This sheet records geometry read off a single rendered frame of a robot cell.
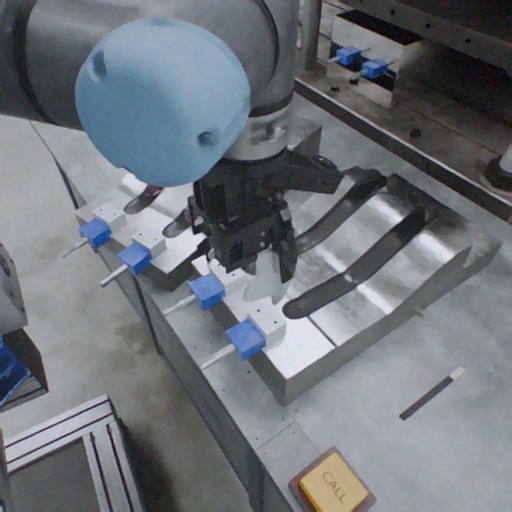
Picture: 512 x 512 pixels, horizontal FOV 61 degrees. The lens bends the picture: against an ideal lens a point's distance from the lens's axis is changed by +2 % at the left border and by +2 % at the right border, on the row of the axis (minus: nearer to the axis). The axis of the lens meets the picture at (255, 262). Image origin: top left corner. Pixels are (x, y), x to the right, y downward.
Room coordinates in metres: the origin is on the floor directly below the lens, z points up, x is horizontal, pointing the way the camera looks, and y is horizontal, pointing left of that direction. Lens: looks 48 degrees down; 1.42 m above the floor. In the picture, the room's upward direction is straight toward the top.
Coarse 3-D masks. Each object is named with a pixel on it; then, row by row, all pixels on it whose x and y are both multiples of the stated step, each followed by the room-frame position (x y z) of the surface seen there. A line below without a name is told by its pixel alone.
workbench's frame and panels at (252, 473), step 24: (72, 192) 1.32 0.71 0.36; (144, 288) 0.51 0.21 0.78; (144, 312) 0.80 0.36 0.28; (168, 336) 0.67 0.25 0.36; (168, 360) 0.74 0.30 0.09; (192, 360) 0.36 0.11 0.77; (192, 384) 0.57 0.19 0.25; (216, 408) 0.45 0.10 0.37; (216, 432) 0.47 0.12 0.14; (240, 432) 0.24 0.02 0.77; (240, 456) 0.37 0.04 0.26; (240, 480) 0.36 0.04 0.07; (264, 480) 0.28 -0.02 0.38; (264, 504) 0.28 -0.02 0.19; (288, 504) 0.14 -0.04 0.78
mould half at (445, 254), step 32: (416, 192) 0.70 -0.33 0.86; (352, 224) 0.55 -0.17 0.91; (384, 224) 0.53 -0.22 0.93; (448, 224) 0.60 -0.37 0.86; (320, 256) 0.50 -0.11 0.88; (352, 256) 0.49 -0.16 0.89; (416, 256) 0.46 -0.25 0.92; (448, 256) 0.45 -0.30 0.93; (480, 256) 0.52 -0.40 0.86; (384, 288) 0.42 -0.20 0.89; (416, 288) 0.41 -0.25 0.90; (448, 288) 0.48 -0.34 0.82; (224, 320) 0.40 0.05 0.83; (288, 320) 0.36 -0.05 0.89; (320, 320) 0.36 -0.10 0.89; (352, 320) 0.36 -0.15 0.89; (384, 320) 0.37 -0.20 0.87; (288, 352) 0.30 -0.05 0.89; (320, 352) 0.30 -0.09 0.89; (352, 352) 0.34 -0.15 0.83; (288, 384) 0.27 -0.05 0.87
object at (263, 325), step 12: (252, 312) 0.35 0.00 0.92; (264, 312) 0.35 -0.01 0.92; (276, 312) 0.35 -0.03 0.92; (240, 324) 0.34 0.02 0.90; (252, 324) 0.34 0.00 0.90; (264, 324) 0.33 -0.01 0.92; (276, 324) 0.33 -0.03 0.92; (228, 336) 0.32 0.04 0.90; (240, 336) 0.32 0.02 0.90; (252, 336) 0.32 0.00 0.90; (264, 336) 0.32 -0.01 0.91; (276, 336) 0.33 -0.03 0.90; (228, 348) 0.31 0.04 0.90; (240, 348) 0.30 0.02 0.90; (252, 348) 0.31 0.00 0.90; (204, 360) 0.29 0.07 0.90; (216, 360) 0.29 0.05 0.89
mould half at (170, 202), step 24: (312, 120) 0.89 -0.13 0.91; (288, 144) 0.80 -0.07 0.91; (312, 144) 0.85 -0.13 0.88; (120, 192) 0.70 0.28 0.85; (168, 192) 0.68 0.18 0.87; (144, 216) 0.63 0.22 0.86; (168, 216) 0.63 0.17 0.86; (120, 240) 0.56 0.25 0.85; (168, 240) 0.56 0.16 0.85; (192, 240) 0.56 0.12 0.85; (168, 264) 0.50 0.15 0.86; (168, 288) 0.48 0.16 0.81
